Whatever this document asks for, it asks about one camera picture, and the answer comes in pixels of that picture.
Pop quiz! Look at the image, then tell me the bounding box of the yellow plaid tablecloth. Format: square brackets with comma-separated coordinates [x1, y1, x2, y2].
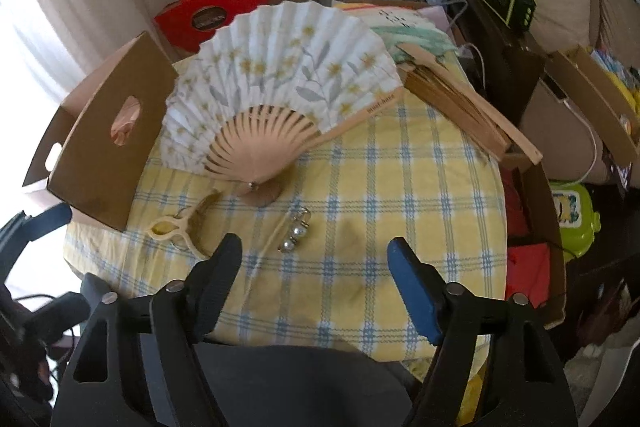
[63, 95, 506, 361]

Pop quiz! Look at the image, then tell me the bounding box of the green toy case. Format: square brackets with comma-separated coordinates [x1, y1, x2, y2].
[550, 183, 601, 262]

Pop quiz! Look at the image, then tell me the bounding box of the red chocolate gift box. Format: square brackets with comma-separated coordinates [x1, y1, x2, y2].
[154, 0, 268, 53]

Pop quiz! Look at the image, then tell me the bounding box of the cardboard box of clutter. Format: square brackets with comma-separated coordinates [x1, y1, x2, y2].
[546, 46, 639, 168]

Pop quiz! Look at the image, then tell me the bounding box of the colourful paddle fan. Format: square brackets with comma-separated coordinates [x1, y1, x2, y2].
[332, 1, 457, 64]

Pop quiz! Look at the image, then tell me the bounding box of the brown wooden folding fan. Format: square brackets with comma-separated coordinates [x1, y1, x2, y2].
[399, 43, 542, 165]

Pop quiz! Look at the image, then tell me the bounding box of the white charging cable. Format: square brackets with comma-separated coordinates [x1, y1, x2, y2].
[444, 0, 601, 186]

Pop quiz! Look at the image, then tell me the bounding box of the floor box with papers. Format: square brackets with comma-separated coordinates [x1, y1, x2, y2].
[499, 153, 566, 329]

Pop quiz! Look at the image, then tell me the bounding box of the white floral folding fan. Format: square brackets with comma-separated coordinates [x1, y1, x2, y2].
[158, 1, 404, 193]

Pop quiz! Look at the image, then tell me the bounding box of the pearl hair clip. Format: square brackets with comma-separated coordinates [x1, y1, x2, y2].
[278, 208, 311, 254]

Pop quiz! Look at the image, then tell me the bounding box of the open cardboard box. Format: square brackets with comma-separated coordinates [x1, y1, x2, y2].
[23, 32, 177, 232]

